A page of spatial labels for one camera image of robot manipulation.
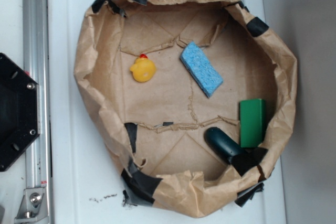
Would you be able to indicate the dark green plastic pickle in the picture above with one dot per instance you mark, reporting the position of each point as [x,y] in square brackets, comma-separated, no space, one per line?
[223,145]

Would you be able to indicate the brown paper bag tray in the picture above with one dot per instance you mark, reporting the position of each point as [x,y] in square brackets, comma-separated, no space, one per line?
[154,130]

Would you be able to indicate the yellow rubber duck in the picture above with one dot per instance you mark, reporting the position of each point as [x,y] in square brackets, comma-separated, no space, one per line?
[143,69]

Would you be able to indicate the blue sponge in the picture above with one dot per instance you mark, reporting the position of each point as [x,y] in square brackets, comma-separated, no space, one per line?
[199,66]

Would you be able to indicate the green wooden block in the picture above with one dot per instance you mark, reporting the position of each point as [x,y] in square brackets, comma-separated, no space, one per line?
[252,122]

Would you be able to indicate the white plastic board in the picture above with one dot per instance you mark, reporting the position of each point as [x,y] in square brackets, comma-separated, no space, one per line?
[86,185]

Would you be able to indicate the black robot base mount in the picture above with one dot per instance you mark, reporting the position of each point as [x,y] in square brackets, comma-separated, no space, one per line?
[19,112]

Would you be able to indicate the aluminium extrusion rail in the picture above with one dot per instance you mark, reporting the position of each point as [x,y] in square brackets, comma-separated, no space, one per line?
[35,45]

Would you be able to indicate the metal corner bracket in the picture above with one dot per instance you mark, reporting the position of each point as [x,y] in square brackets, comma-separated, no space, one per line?
[33,208]

